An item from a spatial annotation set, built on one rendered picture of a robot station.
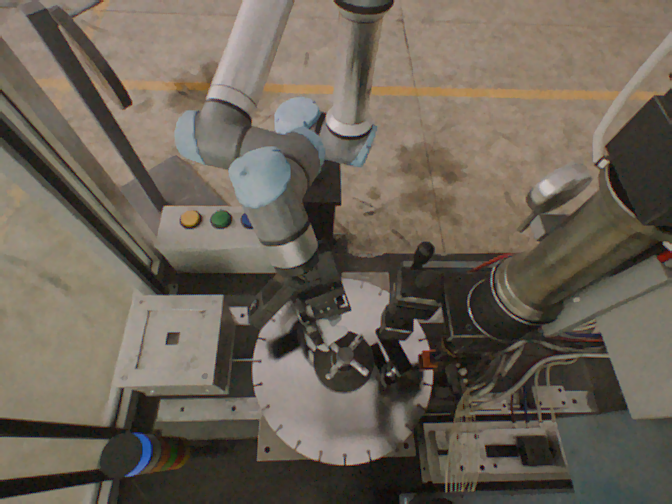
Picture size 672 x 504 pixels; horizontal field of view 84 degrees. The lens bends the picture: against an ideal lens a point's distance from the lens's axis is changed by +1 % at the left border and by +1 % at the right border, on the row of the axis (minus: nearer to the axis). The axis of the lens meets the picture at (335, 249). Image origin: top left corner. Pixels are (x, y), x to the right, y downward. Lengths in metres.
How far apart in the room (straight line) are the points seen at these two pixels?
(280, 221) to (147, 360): 0.46
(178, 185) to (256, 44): 1.58
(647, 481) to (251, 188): 0.45
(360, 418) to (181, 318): 0.41
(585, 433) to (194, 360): 0.63
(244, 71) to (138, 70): 2.35
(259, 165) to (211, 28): 2.77
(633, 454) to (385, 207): 1.74
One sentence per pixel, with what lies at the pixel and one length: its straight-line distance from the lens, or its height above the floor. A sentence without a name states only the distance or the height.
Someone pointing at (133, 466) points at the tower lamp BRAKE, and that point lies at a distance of 0.53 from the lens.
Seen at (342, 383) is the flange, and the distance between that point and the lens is 0.70.
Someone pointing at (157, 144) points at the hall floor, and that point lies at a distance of 2.44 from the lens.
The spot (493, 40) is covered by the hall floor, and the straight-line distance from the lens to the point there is 3.34.
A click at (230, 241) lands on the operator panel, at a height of 0.90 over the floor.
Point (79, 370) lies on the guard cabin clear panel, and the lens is 0.82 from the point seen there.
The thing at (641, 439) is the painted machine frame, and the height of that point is 1.33.
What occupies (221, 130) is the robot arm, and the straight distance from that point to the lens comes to 0.59.
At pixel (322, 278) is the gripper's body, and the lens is 0.56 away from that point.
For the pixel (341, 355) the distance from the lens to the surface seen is 0.66.
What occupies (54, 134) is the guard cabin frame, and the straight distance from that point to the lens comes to 0.72.
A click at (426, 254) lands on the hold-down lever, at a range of 0.44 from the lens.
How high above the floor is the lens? 1.65
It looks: 62 degrees down
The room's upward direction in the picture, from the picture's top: 6 degrees clockwise
